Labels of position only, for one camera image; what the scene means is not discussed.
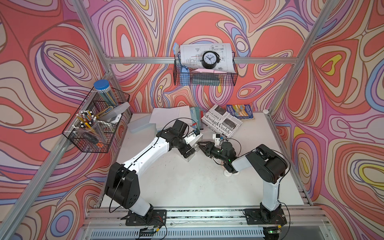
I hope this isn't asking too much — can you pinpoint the white three-drawer box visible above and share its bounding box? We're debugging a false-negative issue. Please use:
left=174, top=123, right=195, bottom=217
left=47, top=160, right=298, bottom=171
left=179, top=132, right=203, bottom=162

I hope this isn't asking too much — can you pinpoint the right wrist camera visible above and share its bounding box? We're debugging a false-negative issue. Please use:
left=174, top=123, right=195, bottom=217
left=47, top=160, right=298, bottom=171
left=213, top=134, right=224, bottom=147

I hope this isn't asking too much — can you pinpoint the black wire side basket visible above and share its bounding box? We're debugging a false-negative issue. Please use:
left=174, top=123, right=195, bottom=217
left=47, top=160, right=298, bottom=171
left=62, top=89, right=131, bottom=153

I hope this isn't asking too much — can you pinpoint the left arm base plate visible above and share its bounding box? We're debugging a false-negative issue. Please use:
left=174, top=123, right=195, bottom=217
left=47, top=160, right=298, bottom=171
left=121, top=210, right=167, bottom=227

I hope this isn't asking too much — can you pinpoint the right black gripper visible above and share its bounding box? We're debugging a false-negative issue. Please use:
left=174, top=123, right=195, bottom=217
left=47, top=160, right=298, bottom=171
left=197, top=141, right=228, bottom=162

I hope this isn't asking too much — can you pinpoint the clear cup with pens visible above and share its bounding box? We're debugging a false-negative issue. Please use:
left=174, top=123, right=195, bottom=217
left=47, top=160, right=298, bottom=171
left=73, top=110, right=108, bottom=144

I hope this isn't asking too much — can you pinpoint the blue book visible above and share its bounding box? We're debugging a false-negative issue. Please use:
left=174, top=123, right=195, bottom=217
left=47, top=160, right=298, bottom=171
left=226, top=105, right=254, bottom=120

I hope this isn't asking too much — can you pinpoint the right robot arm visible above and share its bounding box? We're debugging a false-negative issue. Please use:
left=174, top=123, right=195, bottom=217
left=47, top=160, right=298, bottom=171
left=198, top=141, right=288, bottom=223

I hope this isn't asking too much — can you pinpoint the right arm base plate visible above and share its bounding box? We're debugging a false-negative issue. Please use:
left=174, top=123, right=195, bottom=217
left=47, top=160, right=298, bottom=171
left=243, top=205, right=288, bottom=226

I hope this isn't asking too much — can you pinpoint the white drawing sheet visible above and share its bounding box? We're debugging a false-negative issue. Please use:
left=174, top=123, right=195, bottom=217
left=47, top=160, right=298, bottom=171
left=180, top=44, right=235, bottom=73

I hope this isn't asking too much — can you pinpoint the black wire wall basket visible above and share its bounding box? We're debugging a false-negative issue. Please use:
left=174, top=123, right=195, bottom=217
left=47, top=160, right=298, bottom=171
left=173, top=52, right=239, bottom=87

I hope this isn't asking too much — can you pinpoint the white open notebook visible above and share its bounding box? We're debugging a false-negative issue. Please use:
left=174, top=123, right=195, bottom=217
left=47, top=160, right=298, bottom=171
left=149, top=106, right=193, bottom=131

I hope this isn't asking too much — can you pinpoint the blue lid pencil jar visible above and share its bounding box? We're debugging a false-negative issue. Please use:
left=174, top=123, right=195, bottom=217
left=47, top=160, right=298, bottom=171
left=94, top=79, right=118, bottom=107

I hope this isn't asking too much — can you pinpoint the teal books stack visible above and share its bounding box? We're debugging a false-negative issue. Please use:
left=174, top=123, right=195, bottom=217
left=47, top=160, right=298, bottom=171
left=155, top=105, right=205, bottom=136

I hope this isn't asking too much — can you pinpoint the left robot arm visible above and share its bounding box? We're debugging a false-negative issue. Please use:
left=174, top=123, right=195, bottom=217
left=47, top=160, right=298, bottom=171
left=105, top=118, right=203, bottom=218

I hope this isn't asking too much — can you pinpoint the translucent plastic box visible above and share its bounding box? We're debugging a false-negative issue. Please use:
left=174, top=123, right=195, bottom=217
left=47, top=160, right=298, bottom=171
left=128, top=115, right=156, bottom=134

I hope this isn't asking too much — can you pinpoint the folded newspaper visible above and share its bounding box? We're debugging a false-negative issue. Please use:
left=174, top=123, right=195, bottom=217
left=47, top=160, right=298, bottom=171
left=202, top=105, right=243, bottom=138

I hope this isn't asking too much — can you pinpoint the black round clock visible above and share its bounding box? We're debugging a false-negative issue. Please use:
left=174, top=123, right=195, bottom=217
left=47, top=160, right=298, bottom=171
left=201, top=51, right=220, bottom=70

